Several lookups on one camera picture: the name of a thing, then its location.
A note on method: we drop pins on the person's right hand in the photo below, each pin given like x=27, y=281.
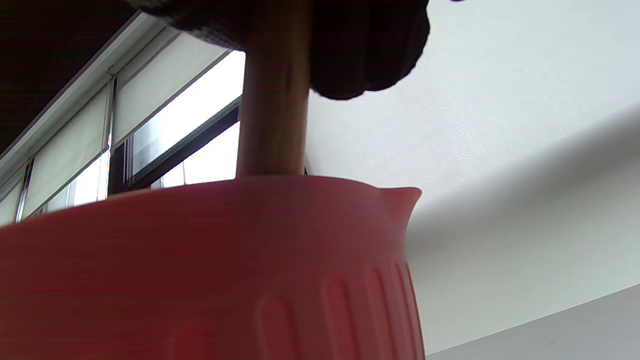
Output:
x=365, y=45

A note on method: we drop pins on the black window frame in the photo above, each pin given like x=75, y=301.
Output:
x=200, y=137

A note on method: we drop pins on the pink salad bowl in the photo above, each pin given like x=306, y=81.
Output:
x=200, y=275

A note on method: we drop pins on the cream roller blind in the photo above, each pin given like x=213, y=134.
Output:
x=165, y=85
x=65, y=150

